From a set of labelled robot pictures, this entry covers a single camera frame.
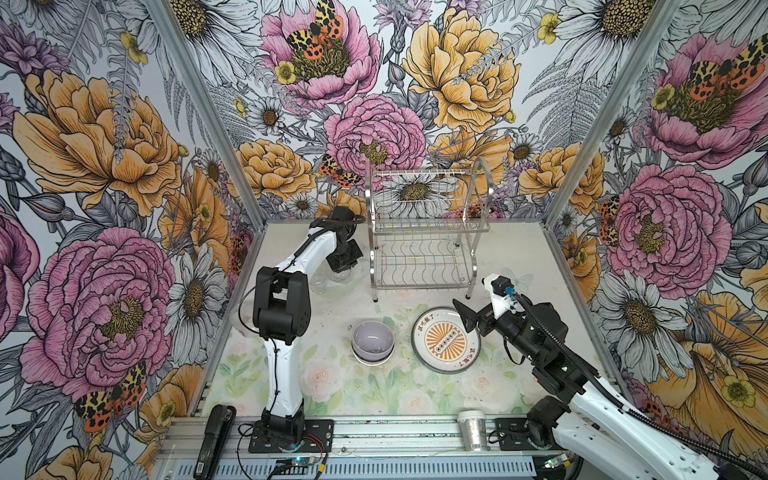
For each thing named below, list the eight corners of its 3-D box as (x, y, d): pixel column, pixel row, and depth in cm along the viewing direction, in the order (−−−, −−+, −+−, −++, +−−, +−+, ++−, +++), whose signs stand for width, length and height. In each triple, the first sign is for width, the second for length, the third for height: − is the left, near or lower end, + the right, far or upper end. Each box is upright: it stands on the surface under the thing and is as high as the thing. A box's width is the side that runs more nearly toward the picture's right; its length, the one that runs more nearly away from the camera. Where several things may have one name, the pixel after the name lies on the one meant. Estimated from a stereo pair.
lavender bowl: (354, 369, 86) (351, 355, 79) (357, 336, 93) (354, 320, 85) (394, 369, 86) (394, 355, 79) (394, 336, 93) (394, 320, 85)
